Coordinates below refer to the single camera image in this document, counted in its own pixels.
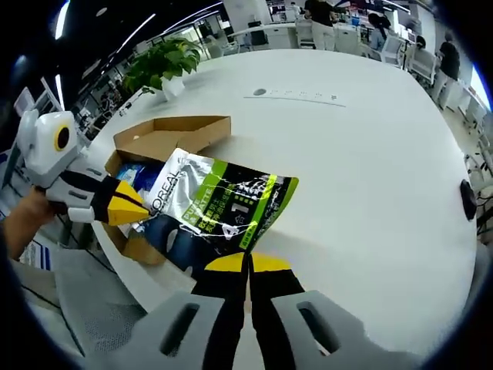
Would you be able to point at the black computer mouse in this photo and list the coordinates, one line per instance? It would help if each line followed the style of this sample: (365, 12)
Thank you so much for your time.
(468, 198)

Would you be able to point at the blue wet wipes pack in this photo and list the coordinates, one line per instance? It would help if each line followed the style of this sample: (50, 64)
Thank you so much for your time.
(133, 173)

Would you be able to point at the white table socket strip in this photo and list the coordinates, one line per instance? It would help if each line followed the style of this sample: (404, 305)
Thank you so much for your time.
(300, 94)

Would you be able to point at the silver green face mask packet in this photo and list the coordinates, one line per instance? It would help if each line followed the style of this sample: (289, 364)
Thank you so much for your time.
(215, 200)

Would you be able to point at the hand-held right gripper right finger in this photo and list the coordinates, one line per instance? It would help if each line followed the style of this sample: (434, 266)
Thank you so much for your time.
(277, 308)

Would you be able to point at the brown cardboard shoe box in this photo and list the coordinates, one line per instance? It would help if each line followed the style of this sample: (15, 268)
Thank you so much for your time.
(177, 135)

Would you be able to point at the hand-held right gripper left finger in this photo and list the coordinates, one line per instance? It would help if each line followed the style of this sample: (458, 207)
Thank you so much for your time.
(223, 308)

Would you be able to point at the grey mesh office chair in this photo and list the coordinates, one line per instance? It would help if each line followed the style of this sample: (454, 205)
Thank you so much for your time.
(100, 300)

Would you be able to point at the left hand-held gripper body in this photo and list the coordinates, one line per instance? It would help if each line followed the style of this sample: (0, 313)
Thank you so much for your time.
(46, 154)

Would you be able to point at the person's left hand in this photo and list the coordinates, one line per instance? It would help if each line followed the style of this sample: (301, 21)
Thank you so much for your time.
(38, 208)

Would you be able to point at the potted green plant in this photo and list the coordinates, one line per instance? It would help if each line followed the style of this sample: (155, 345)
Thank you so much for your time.
(165, 63)

